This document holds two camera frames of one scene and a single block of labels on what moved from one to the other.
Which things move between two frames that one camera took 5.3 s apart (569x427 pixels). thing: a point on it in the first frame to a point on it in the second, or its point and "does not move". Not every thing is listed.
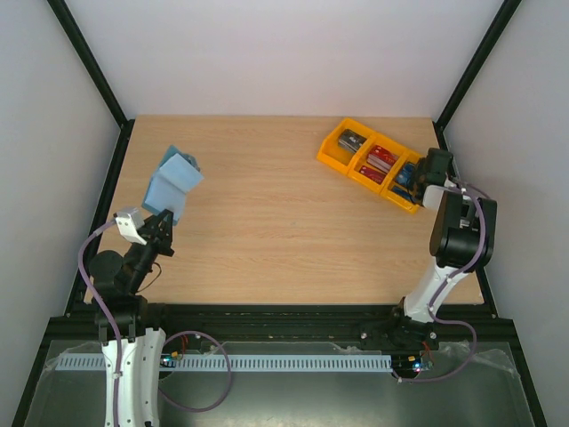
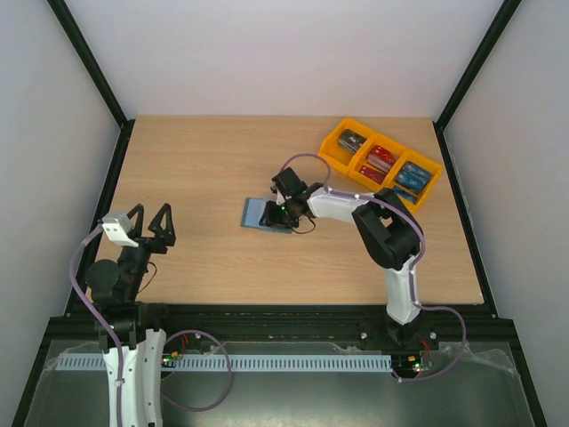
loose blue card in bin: (404, 194) does not move
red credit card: (372, 174) does not move
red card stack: (381, 158) does not move
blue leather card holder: (175, 174) to (252, 214)
